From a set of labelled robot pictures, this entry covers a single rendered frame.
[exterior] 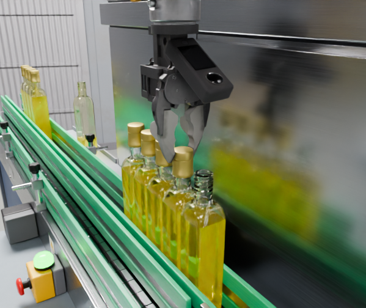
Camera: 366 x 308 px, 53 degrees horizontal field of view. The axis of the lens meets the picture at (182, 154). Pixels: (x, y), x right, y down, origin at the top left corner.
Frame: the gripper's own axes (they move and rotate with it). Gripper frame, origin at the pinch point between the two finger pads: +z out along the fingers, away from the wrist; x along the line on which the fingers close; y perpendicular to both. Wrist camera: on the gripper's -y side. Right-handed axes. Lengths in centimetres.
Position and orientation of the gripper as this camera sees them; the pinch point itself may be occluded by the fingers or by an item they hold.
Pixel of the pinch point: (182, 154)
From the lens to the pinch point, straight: 60.5
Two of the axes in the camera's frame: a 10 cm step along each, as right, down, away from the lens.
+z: 0.0, 9.3, 3.6
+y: -5.4, -3.0, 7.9
